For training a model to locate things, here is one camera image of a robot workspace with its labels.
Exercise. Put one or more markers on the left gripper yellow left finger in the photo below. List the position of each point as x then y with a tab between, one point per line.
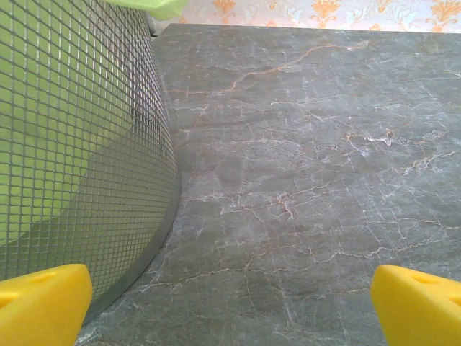
39	306

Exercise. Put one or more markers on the green trash bin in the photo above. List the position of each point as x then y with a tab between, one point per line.
165	9

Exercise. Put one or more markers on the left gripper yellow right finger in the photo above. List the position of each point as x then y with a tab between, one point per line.
417	310

